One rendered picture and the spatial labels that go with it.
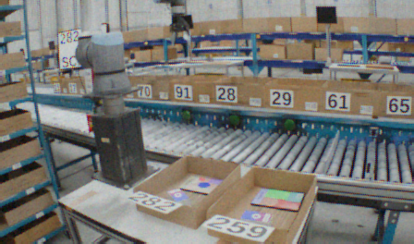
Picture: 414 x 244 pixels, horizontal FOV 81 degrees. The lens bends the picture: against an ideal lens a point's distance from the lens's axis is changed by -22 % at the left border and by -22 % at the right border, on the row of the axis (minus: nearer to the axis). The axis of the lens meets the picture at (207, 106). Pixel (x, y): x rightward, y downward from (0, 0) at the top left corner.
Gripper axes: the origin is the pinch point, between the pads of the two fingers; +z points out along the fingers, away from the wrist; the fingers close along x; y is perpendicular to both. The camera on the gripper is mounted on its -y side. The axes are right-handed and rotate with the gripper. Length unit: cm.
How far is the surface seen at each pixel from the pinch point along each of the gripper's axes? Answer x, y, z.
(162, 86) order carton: -40, -33, 33
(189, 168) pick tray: 30, 52, 55
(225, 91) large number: 16.6, -26.8, 35.2
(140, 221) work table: 32, 95, 58
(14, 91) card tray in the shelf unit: -83, 77, 14
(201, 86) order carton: -2.7, -28.9, 32.1
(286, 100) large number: 61, -23, 38
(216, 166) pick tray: 44, 53, 52
